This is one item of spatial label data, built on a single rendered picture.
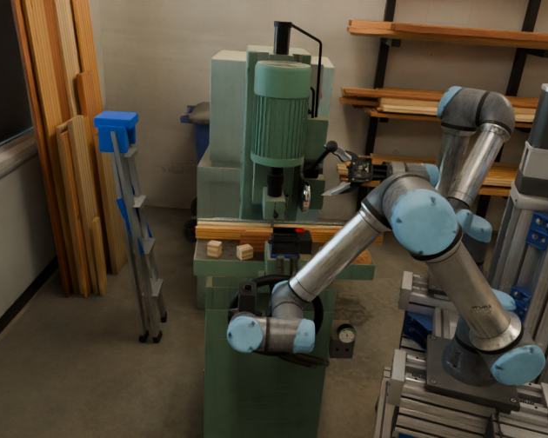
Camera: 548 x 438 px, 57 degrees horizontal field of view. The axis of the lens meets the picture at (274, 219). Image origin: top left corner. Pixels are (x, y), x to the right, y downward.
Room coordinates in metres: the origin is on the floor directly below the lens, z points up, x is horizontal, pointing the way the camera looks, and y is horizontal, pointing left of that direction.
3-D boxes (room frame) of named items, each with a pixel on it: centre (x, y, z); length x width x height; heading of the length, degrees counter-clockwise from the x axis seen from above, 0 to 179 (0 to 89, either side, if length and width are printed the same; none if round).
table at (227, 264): (1.50, -0.04, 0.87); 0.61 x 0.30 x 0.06; 95
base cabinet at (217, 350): (1.72, 0.02, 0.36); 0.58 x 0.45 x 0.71; 5
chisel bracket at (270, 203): (1.62, 0.00, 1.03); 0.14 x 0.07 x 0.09; 5
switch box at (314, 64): (1.93, -0.11, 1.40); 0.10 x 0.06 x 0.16; 5
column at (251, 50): (1.89, 0.03, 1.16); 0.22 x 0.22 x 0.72; 5
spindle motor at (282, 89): (1.60, 0.00, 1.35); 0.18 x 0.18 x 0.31
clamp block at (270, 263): (1.41, -0.05, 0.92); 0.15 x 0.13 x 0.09; 95
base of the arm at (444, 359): (1.08, -0.55, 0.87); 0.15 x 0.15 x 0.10
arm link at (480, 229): (1.57, -0.67, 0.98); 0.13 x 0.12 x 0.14; 50
